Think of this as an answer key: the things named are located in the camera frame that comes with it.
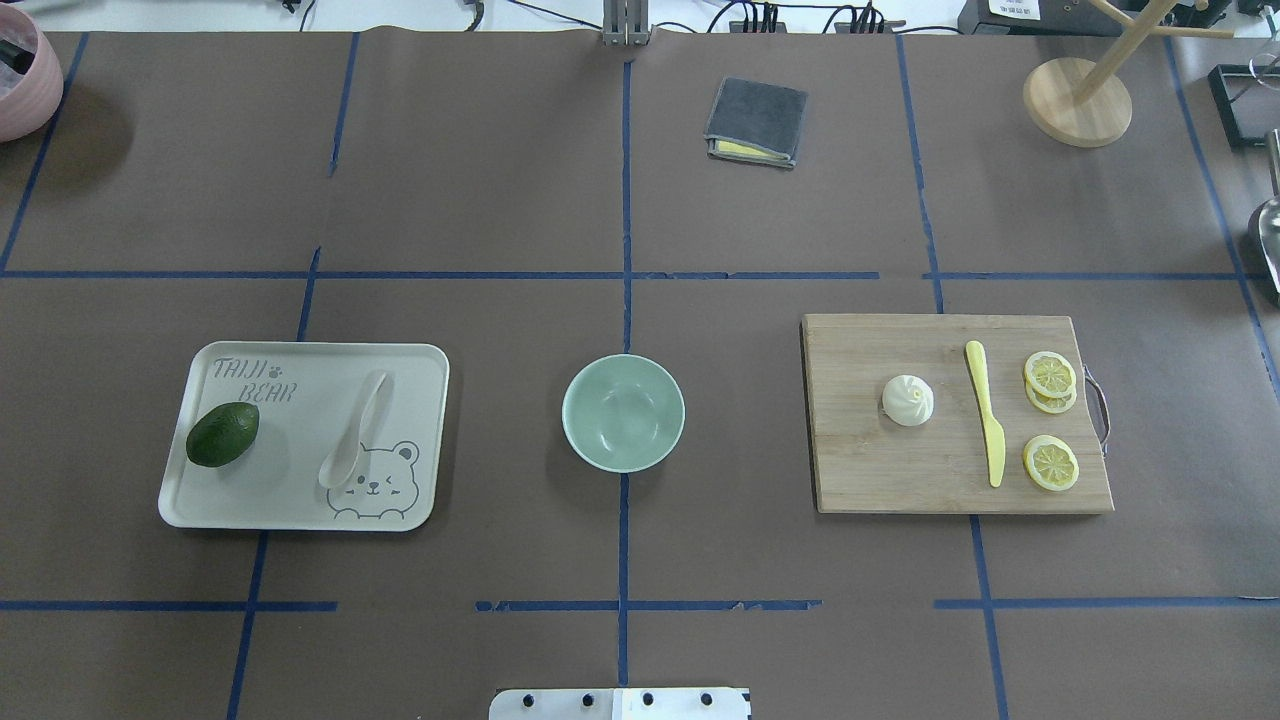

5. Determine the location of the white steamed bun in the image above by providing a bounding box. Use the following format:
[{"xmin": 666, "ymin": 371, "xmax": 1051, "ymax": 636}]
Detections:
[{"xmin": 881, "ymin": 374, "xmax": 934, "ymax": 427}]

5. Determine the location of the white ceramic soup spoon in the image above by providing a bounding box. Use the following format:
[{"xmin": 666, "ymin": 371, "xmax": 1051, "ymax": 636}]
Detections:
[{"xmin": 317, "ymin": 370, "xmax": 390, "ymax": 489}]

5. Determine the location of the mint green bowl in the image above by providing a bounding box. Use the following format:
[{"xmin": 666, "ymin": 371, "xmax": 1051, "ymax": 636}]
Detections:
[{"xmin": 561, "ymin": 354, "xmax": 686, "ymax": 474}]

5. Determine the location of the pink bowl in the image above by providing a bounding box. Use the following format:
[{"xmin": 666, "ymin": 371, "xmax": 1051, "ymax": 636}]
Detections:
[{"xmin": 1, "ymin": 3, "xmax": 64, "ymax": 143}]

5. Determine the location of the bamboo cutting board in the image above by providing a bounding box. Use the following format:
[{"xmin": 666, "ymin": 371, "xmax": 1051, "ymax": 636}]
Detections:
[{"xmin": 803, "ymin": 314, "xmax": 1114, "ymax": 514}]

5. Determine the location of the white bear serving tray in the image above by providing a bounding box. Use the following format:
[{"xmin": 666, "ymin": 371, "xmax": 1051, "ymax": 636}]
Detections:
[{"xmin": 157, "ymin": 341, "xmax": 451, "ymax": 532}]

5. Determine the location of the yellow plastic knife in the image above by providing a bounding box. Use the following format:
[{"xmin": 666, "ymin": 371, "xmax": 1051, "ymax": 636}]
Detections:
[{"xmin": 964, "ymin": 340, "xmax": 1007, "ymax": 488}]

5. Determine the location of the upper lemon slice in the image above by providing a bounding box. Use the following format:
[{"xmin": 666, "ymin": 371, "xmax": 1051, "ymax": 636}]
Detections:
[{"xmin": 1023, "ymin": 351, "xmax": 1076, "ymax": 398}]

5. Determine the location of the lemon slice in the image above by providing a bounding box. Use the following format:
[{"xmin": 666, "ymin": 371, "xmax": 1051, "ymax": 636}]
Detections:
[
  {"xmin": 1023, "ymin": 351, "xmax": 1076, "ymax": 398},
  {"xmin": 1021, "ymin": 434, "xmax": 1080, "ymax": 492}
]

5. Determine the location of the hidden lemon slice underneath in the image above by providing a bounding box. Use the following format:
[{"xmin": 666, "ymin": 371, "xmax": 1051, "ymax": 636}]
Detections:
[{"xmin": 1024, "ymin": 383, "xmax": 1076, "ymax": 415}]

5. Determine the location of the lower lemon slice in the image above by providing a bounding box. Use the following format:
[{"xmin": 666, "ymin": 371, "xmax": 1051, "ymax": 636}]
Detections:
[{"xmin": 1021, "ymin": 434, "xmax": 1080, "ymax": 492}]

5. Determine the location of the green avocado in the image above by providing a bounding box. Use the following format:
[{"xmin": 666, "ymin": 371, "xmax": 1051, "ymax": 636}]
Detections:
[{"xmin": 186, "ymin": 401, "xmax": 260, "ymax": 468}]

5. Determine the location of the wooden mug tree stand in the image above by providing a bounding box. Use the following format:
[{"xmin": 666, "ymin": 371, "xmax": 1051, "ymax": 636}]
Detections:
[{"xmin": 1021, "ymin": 1, "xmax": 1235, "ymax": 149}]

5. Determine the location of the metal scoop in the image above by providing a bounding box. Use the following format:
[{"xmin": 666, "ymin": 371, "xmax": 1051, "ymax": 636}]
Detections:
[{"xmin": 1251, "ymin": 129, "xmax": 1279, "ymax": 295}]

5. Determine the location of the black glass rack tray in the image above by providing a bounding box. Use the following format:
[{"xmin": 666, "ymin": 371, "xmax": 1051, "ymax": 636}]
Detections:
[{"xmin": 1207, "ymin": 64, "xmax": 1279, "ymax": 149}]

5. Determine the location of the aluminium camera post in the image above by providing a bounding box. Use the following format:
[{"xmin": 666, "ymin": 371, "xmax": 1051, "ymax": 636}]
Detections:
[{"xmin": 602, "ymin": 0, "xmax": 652, "ymax": 47}]

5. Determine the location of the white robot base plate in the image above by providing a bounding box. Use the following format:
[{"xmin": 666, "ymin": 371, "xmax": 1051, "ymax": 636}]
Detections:
[{"xmin": 488, "ymin": 687, "xmax": 753, "ymax": 719}]

